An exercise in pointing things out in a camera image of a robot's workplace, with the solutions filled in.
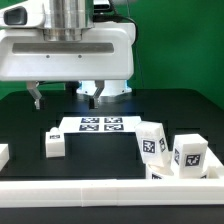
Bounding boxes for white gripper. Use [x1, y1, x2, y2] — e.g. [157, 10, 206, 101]
[0, 4, 136, 110]

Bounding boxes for white round stool seat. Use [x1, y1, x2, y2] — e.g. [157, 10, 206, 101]
[145, 155, 208, 179]

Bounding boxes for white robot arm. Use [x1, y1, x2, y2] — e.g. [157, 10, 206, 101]
[0, 0, 137, 107]

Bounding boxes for white U-shaped obstacle fence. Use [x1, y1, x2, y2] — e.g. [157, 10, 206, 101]
[0, 141, 224, 209]

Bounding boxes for black cables on table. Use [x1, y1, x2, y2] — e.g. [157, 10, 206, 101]
[27, 81, 68, 92]

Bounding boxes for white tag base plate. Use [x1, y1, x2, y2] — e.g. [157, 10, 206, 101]
[59, 116, 141, 133]

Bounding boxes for black camera on mount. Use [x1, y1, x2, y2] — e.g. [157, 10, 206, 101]
[93, 0, 111, 13]

